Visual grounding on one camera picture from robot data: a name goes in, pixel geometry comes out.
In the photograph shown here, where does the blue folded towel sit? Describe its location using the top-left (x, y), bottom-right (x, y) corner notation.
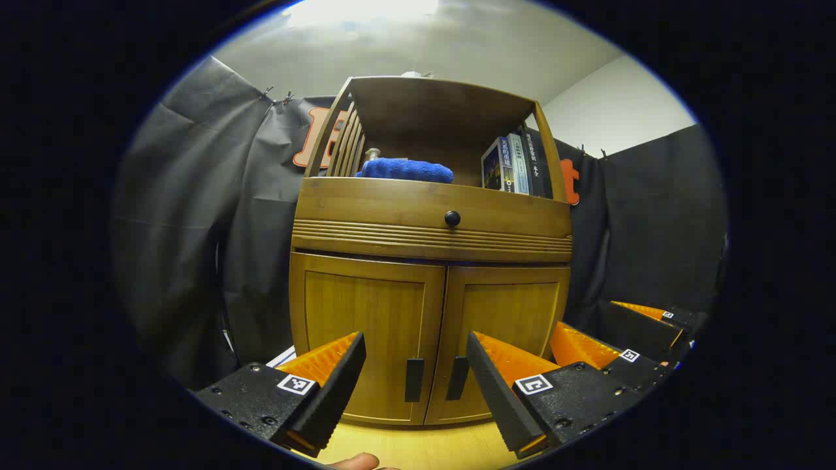
top-left (356, 157), bottom-right (455, 185)

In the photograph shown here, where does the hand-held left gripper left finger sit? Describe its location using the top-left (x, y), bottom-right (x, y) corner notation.
top-left (195, 331), bottom-right (366, 458)

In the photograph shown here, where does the wooden double-door shoe cabinet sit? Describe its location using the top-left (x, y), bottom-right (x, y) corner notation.
top-left (288, 76), bottom-right (574, 427)

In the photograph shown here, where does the book with pale spine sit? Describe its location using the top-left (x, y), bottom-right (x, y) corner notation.
top-left (506, 133), bottom-right (531, 195)

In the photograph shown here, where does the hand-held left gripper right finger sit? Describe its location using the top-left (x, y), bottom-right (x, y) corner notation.
top-left (466, 331), bottom-right (644, 460)

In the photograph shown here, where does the wooden drawer with black knob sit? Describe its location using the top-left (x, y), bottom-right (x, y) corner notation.
top-left (291, 176), bottom-right (573, 264)

